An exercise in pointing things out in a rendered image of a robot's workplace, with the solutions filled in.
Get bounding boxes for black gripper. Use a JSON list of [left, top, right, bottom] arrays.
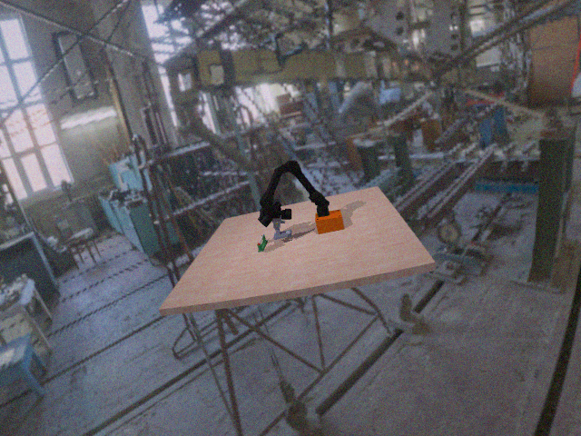
[[260, 209, 291, 220]]

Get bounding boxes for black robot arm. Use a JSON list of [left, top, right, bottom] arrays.
[[258, 161, 330, 227]]

